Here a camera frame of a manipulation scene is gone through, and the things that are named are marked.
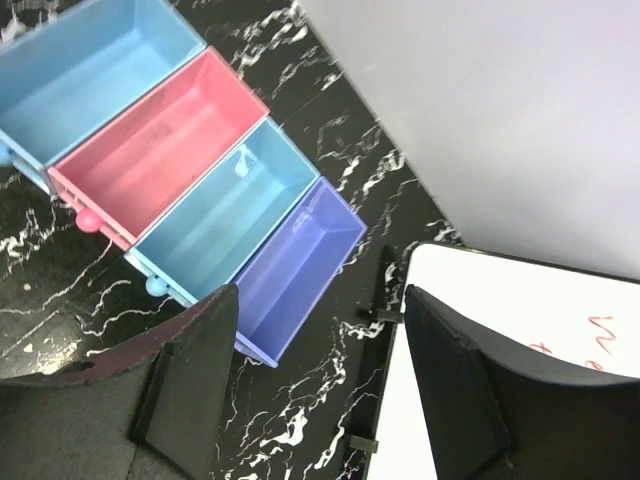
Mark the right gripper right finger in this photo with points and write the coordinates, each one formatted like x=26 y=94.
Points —
x=496 y=409

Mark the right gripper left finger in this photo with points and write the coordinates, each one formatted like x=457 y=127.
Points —
x=148 y=408

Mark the four-compartment pastel drawer organizer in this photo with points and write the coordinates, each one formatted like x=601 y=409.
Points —
x=122 y=111

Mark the white whiteboard with red writing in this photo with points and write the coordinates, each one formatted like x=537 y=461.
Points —
x=588 y=320

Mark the black whiteboard stand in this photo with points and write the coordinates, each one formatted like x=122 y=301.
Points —
x=377 y=331

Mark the black marble pattern mat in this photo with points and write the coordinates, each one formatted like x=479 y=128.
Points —
x=68 y=295

